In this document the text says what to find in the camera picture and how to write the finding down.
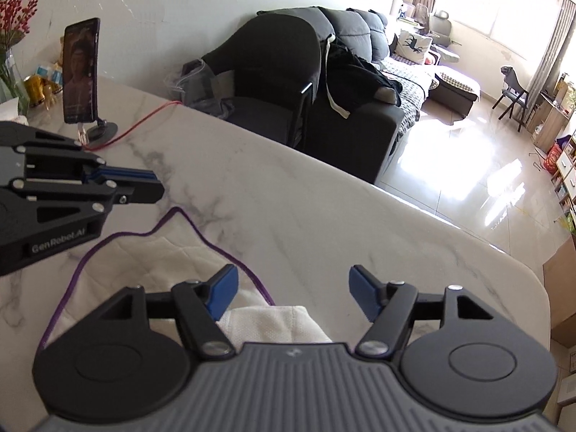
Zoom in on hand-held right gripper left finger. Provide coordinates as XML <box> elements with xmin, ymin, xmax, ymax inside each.
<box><xmin>101</xmin><ymin>265</ymin><xmax>238</xmax><ymax>361</ymax></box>

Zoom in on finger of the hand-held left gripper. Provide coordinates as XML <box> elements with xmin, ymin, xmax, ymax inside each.
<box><xmin>11</xmin><ymin>175</ymin><xmax>166</xmax><ymax>228</ymax></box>
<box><xmin>0</xmin><ymin>121</ymin><xmax>158</xmax><ymax>181</ymax></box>

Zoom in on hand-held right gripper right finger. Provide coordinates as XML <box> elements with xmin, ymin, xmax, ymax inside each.
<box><xmin>348</xmin><ymin>265</ymin><xmax>500</xmax><ymax>361</ymax></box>

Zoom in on white towel with purple trim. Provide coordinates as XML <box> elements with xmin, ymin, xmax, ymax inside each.
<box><xmin>38</xmin><ymin>207</ymin><xmax>334</xmax><ymax>356</ymax></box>

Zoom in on round black phone stand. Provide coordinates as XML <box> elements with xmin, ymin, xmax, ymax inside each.
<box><xmin>74</xmin><ymin>117</ymin><xmax>119</xmax><ymax>147</ymax></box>

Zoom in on black smartphone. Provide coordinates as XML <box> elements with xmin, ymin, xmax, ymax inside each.
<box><xmin>62</xmin><ymin>18</ymin><xmax>100</xmax><ymax>125</ymax></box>

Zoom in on clear plastic bag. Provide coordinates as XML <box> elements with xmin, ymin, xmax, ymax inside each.
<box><xmin>168</xmin><ymin>59</ymin><xmax>235</xmax><ymax>114</ymax></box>

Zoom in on yellow jar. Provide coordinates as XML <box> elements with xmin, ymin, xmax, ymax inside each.
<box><xmin>22</xmin><ymin>76</ymin><xmax>46</xmax><ymax>107</ymax></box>

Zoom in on glass vase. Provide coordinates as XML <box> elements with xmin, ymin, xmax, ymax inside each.
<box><xmin>0</xmin><ymin>49</ymin><xmax>23</xmax><ymax>114</ymax></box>

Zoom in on black cloth covered chair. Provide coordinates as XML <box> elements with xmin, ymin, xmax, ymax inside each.
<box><xmin>200</xmin><ymin>11</ymin><xmax>325</xmax><ymax>150</ymax></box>

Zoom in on brown cardboard box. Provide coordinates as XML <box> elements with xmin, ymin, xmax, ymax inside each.
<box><xmin>542</xmin><ymin>236</ymin><xmax>576</xmax><ymax>347</ymax></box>

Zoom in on red berry branches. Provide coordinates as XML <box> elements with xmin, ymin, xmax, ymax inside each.
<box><xmin>0</xmin><ymin>0</ymin><xmax>39</xmax><ymax>51</ymax></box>

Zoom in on checkered sofa blanket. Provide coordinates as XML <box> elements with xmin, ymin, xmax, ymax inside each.
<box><xmin>382</xmin><ymin>60</ymin><xmax>480</xmax><ymax>123</ymax></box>

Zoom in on black jacket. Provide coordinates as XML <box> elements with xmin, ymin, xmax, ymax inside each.
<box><xmin>321</xmin><ymin>36</ymin><xmax>402</xmax><ymax>120</ymax></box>

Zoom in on wooden shelf with clutter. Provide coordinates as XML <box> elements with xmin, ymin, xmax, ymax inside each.
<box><xmin>549</xmin><ymin>135</ymin><xmax>576</xmax><ymax>217</ymax></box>

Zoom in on dark dining chair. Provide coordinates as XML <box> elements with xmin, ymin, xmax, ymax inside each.
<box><xmin>492</xmin><ymin>65</ymin><xmax>530</xmax><ymax>133</ymax></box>

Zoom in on deer print pillow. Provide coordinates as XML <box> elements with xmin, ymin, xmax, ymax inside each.
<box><xmin>398</xmin><ymin>29</ymin><xmax>433</xmax><ymax>66</ymax></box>

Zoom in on wooden desk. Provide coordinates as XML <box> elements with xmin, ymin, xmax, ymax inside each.
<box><xmin>526</xmin><ymin>94</ymin><xmax>573</xmax><ymax>154</ymax></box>

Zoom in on dark grey sofa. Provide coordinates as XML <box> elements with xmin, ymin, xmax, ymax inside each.
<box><xmin>306</xmin><ymin>6</ymin><xmax>480</xmax><ymax>185</ymax></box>

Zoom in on grey office chair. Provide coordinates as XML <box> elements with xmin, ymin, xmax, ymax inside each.
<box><xmin>427</xmin><ymin>9</ymin><xmax>460</xmax><ymax>48</ymax></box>

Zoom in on bright window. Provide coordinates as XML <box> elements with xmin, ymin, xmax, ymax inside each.
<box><xmin>438</xmin><ymin>0</ymin><xmax>563</xmax><ymax>62</ymax></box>

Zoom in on red cable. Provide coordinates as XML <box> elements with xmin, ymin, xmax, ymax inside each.
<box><xmin>83</xmin><ymin>101</ymin><xmax>185</xmax><ymax>152</ymax></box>

